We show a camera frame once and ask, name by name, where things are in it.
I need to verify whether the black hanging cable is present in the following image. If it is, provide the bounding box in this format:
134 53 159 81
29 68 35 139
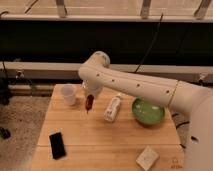
133 13 165 74

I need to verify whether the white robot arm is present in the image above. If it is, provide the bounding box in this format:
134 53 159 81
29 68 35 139
78 51 213 171

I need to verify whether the white plastic bottle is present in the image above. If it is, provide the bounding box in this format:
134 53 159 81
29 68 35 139
104 93 122 122

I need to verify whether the black object on floor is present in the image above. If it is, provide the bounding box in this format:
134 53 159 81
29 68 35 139
0 127 11 139

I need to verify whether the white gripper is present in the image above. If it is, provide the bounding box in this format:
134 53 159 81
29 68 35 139
82 82 102 98

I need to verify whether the white sponge block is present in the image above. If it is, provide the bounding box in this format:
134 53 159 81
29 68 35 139
136 146 159 171

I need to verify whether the green bowl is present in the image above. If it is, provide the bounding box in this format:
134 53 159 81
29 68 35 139
132 98 165 126

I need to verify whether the black floor cable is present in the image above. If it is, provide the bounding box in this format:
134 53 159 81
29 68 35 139
171 112 191 150

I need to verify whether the black smartphone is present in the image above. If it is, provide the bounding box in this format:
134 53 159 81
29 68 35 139
49 132 66 159

